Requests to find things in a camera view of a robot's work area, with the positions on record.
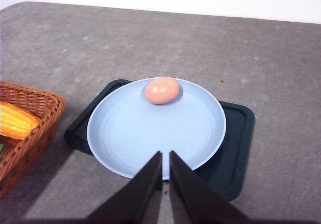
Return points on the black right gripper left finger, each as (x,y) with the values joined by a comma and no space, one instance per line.
(137,201)

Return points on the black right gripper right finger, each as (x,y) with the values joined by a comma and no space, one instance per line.
(194,201)

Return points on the blue round plate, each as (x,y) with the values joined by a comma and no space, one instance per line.
(128,131)

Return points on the brown wicker basket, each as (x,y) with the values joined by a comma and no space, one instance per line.
(21,155)

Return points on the black rectangular tray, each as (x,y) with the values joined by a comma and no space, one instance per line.
(229,169)

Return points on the yellow toy corn cob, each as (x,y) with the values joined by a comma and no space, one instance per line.
(15,122)

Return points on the green toy vegetable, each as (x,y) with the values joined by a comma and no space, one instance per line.
(2,148)

